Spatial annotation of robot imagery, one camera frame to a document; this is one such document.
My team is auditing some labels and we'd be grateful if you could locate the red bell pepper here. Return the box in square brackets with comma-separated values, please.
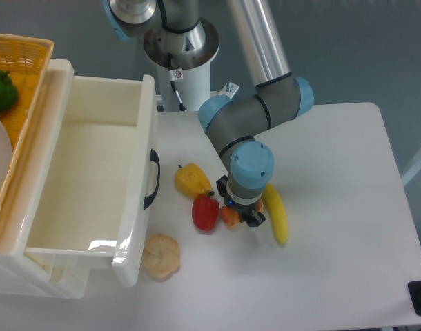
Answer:
[192, 191, 219, 231]

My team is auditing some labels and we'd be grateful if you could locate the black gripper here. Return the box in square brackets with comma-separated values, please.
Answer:
[216, 175, 266, 228]

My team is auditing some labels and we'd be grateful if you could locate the orange woven basket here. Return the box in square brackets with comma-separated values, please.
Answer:
[0, 34, 54, 212]

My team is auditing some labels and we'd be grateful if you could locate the orange square bread loaf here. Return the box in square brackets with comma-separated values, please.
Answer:
[220, 199, 264, 229]

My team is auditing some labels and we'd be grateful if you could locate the round beige bread roll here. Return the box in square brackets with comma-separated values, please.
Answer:
[141, 233, 180, 279]

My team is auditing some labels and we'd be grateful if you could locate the white drawer cabinet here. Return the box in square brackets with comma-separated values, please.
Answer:
[0, 59, 89, 299]

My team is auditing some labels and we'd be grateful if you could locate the green bell pepper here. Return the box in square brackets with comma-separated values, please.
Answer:
[0, 70, 19, 114]

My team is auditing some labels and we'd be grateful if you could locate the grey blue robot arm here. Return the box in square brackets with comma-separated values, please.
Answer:
[103, 1, 314, 227]

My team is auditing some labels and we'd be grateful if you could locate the white frame bar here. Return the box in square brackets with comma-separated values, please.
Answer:
[400, 147, 421, 188]

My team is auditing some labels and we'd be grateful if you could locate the yellow bell pepper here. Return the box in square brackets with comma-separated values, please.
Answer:
[174, 163, 211, 200]

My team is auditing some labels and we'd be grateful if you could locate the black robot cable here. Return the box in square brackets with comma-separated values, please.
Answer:
[166, 52, 188, 112]

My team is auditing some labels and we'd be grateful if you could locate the white plastic drawer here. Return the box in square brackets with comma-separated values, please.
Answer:
[27, 75, 161, 287]

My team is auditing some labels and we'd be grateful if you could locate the yellow banana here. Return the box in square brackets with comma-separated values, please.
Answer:
[262, 183, 288, 245]

